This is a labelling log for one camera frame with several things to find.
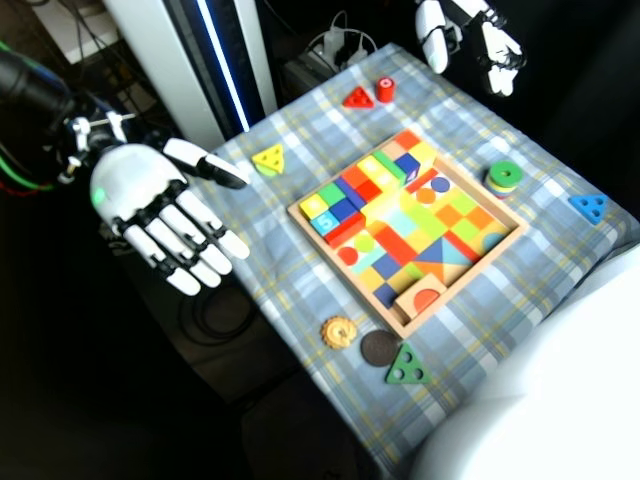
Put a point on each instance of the blue plaid cloth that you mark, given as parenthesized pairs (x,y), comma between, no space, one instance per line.
(450,115)

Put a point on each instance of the red triangle piece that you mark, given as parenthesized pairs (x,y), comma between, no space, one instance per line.
(357,99)

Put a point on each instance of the orange-red cube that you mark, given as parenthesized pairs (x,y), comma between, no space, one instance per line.
(354,176)

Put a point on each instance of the orange cube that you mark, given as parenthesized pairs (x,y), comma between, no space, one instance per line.
(407,140)

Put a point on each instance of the yellow triangle piece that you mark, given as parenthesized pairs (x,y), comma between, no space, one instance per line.
(270,157)

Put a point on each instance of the yellow numbered cube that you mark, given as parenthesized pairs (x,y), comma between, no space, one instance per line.
(314,206)

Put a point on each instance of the white power strip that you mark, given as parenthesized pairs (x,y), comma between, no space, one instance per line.
(332,42)

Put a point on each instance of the red cube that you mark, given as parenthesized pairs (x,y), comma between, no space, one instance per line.
(369,190)

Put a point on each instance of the orange half disc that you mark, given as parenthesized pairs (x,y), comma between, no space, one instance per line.
(427,299)

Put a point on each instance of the white column with blue light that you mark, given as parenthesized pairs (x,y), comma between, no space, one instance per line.
(150,50)

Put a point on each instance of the green cube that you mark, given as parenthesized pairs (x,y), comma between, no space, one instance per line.
(332,192)

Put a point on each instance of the dark blue cube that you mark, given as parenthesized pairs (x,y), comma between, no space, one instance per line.
(346,209)

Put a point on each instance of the blue numbered cube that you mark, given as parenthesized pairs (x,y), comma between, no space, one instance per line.
(406,165)

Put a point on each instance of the green triangle piece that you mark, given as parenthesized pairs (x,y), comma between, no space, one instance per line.
(400,372)

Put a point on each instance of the blue triangle piece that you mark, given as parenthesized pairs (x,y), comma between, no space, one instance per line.
(590,207)

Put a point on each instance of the green disc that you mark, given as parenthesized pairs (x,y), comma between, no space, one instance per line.
(365,243)

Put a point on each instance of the yellow toy biscuit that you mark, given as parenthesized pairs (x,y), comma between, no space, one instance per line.
(340,332)

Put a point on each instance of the blue disc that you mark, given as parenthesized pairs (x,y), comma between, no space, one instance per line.
(440,184)

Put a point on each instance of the wooden puzzle tray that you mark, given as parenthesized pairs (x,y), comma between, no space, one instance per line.
(519,226)

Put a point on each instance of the brown round toy cookie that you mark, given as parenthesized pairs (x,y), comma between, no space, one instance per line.
(377,347)

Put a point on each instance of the red disc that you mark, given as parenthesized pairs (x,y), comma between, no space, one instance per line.
(349,256)

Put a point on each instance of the red cylinder piece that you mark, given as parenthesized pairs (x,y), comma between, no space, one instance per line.
(385,92)

